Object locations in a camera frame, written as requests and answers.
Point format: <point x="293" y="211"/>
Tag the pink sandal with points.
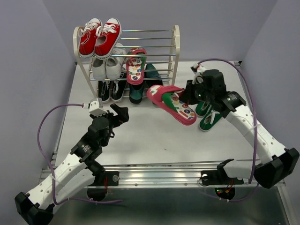
<point x="135" y="66"/>
<point x="168" y="99"/>

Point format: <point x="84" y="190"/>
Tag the cream shoe shelf with rods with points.
<point x="162" y="50"/>

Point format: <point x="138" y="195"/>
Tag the left white sneaker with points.
<point x="99" y="69"/>

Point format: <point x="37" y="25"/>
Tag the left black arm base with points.
<point x="103" y="177"/>

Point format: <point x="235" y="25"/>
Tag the left black canvas sneaker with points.
<point x="104" y="90"/>

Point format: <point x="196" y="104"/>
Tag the pink sandal front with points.
<point x="135" y="66"/>

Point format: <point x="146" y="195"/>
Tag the white sneaker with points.
<point x="99" y="69"/>
<point x="115" y="62"/>

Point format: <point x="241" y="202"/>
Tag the pink sandal back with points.
<point x="168" y="99"/>

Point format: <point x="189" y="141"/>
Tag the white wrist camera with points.
<point x="96" y="107"/>
<point x="198" y="70"/>

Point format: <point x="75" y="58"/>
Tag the left red canvas sneaker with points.
<point x="88" y="36"/>

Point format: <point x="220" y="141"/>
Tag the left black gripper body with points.
<point x="112" y="123"/>

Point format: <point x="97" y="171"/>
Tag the right black canvas sneaker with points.
<point x="119" y="87"/>

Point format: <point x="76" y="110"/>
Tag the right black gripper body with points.
<point x="197" y="93"/>

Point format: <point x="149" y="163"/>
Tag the black canvas sneaker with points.
<point x="104" y="90"/>
<point x="119" y="87"/>

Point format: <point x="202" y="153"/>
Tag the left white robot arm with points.
<point x="78" y="170"/>

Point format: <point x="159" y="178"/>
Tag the red canvas sneaker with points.
<point x="108" y="34"/>
<point x="88" y="36"/>

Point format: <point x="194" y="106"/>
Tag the right red canvas sneaker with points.
<point x="108" y="34"/>

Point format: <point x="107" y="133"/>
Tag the green loafer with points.
<point x="136" y="93"/>
<point x="151" y="72"/>

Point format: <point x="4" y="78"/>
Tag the right white sneaker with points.
<point x="115" y="62"/>

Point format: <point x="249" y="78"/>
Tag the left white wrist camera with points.
<point x="96" y="107"/>

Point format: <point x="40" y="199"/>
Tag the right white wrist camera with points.
<point x="198" y="70"/>

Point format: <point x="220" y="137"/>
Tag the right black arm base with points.
<point x="218" y="176"/>

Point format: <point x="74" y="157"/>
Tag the green sneaker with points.
<point x="202" y="108"/>
<point x="211" y="118"/>

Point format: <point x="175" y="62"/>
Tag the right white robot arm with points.
<point x="276" y="161"/>

